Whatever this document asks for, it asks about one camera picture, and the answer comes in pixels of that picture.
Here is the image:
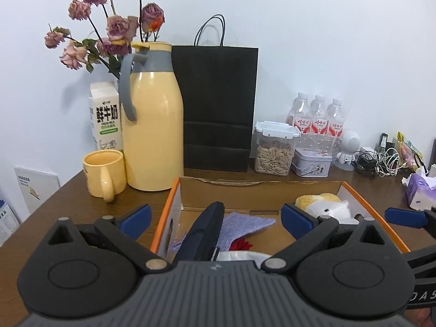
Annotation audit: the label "yellow white plush hamster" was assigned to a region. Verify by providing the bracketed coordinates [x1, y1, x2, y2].
[295, 193, 358, 225]

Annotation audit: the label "translucent white plastic jar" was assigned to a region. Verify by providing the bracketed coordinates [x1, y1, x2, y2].
[214, 250, 271, 269]

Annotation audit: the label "purple drawstring fabric pouch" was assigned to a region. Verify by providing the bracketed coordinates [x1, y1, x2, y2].
[168, 212, 276, 253]

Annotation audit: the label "purple tissue pack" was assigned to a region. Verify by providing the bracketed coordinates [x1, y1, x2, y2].
[401, 167, 436, 210]

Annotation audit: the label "red cardboard pumpkin box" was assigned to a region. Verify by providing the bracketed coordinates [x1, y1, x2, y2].
[150, 176, 409, 257]

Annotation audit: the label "yellow ceramic mug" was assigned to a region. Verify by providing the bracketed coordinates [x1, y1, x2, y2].
[83, 150, 127, 202]

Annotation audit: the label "small printed tin box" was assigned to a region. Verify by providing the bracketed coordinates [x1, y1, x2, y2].
[291, 149, 332, 178]

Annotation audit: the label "colourful snack packet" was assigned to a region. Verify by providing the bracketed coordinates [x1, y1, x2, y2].
[397, 131, 424, 171]

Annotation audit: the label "clear container with seeds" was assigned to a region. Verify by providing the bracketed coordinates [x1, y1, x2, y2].
[254, 121, 301, 176]

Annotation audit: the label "white astronaut robot figure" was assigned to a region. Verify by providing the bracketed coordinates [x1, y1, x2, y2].
[333, 130, 361, 171]

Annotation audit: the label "middle water bottle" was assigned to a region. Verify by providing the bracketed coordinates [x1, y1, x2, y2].
[310, 95, 328, 150]

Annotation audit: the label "water bottle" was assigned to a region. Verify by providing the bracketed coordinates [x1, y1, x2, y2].
[310, 95, 328, 150]
[327, 98, 345, 155]
[286, 92, 311, 134]

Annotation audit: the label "left water bottle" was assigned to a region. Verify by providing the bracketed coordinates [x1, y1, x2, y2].
[286, 92, 311, 134]

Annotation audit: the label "right water bottle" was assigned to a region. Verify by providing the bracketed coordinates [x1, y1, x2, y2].
[327, 98, 345, 155]

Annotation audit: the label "white milk carton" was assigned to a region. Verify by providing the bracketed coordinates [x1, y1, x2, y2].
[89, 81, 123, 151]

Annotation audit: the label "black paper shopping bag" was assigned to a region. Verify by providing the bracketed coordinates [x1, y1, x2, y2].
[172, 28, 259, 172]

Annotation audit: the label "dried pink flower bouquet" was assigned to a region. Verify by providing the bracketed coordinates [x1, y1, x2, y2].
[44, 0, 165, 79]

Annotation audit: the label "white tangled cables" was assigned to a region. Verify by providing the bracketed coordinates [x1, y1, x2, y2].
[374, 144, 408, 178]

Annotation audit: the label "black tangled cable charger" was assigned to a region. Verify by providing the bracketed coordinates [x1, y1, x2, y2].
[352, 150, 378, 179]

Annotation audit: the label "white booklet against wall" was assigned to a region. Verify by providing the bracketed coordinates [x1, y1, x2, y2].
[15, 167, 60, 214]

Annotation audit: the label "yellow thermos jug grey handle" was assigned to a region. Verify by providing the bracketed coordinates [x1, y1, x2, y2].
[118, 41, 184, 191]

